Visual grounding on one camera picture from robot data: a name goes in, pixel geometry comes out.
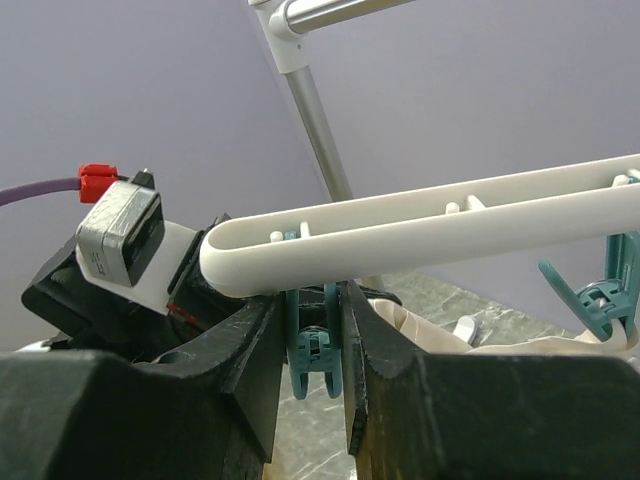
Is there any white clip hanger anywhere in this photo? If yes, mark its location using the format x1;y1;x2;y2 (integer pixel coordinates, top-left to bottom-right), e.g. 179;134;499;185
200;155;639;298

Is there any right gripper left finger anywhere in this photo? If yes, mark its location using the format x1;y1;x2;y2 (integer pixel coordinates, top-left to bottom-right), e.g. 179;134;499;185
1;295;285;479

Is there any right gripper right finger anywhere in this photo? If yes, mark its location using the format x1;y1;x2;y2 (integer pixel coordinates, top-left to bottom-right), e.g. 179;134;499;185
339;282;639;479

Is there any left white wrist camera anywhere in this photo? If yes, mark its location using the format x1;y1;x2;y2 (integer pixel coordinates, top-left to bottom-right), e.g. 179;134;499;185
74;165;199;315

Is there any teal clothes clip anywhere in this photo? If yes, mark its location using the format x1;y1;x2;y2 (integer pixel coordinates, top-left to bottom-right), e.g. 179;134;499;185
538;231;639;341
285;283;342;400

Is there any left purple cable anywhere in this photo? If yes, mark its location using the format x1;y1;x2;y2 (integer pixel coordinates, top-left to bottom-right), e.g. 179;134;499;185
0;178;82;208

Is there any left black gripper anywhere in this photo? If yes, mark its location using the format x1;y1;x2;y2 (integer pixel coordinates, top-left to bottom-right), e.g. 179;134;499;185
21;228;247;364

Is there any silver white clothes rack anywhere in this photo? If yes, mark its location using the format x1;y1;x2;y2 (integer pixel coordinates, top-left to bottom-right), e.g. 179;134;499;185
248;0;406;202

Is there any khaki underwear white waistband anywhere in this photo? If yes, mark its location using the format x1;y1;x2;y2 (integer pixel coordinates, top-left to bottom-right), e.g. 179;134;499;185
369;299;639;368

